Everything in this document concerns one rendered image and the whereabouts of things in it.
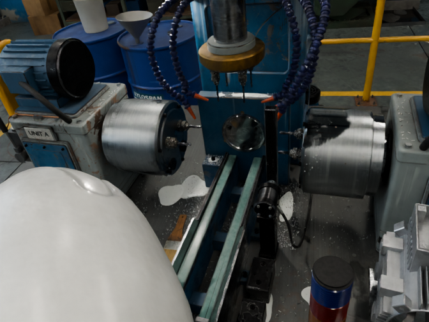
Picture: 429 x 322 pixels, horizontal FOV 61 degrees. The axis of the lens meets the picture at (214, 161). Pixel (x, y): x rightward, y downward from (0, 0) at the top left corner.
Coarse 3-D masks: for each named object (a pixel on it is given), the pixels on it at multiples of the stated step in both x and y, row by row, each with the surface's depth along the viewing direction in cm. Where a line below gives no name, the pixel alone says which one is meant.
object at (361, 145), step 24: (312, 120) 98; (336, 120) 96; (360, 120) 95; (312, 144) 95; (336, 144) 94; (360, 144) 92; (384, 144) 97; (312, 168) 96; (336, 168) 94; (360, 168) 92; (312, 192) 104; (336, 192) 100; (360, 192) 97
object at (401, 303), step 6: (402, 222) 76; (396, 228) 76; (402, 228) 75; (408, 228) 76; (402, 234) 76; (402, 294) 64; (396, 300) 64; (402, 300) 63; (408, 300) 63; (396, 306) 63; (402, 306) 63; (408, 306) 63
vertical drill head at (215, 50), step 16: (224, 0) 88; (240, 0) 89; (224, 16) 90; (240, 16) 91; (224, 32) 93; (240, 32) 93; (208, 48) 97; (224, 48) 94; (240, 48) 93; (256, 48) 96; (208, 64) 96; (224, 64) 93; (240, 64) 93; (256, 64) 96; (240, 80) 98
